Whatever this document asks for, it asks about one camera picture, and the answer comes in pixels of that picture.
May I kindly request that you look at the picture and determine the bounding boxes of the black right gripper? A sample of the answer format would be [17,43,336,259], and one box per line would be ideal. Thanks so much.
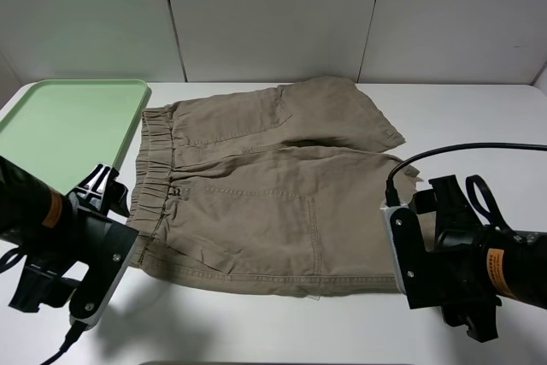
[412,175,509,342]

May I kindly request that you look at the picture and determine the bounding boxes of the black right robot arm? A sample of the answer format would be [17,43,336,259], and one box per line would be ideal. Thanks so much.
[410,175,546,343]

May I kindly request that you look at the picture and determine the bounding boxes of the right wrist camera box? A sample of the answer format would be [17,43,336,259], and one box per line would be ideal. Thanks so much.
[380,203,442,309]

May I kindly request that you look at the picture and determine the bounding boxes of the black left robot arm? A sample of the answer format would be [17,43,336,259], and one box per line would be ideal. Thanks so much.
[1,159,138,323]

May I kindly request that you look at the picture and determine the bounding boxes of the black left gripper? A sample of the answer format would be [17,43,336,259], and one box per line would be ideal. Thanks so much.
[9,163,130,313]

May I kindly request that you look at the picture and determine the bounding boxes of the light green tray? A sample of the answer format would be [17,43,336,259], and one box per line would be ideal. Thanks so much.
[1,79,150,194]

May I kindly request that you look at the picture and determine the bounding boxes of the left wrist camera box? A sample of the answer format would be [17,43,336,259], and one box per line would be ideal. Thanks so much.
[69,213,138,329]

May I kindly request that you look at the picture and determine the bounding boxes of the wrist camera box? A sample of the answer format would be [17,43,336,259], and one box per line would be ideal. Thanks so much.
[69,213,138,329]
[380,203,442,309]

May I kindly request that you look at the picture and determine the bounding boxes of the right camera black cable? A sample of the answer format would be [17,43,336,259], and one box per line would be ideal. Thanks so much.
[384,142,547,206]

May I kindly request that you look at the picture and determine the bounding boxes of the khaki shorts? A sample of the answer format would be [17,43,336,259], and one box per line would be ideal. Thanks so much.
[127,77,404,297]

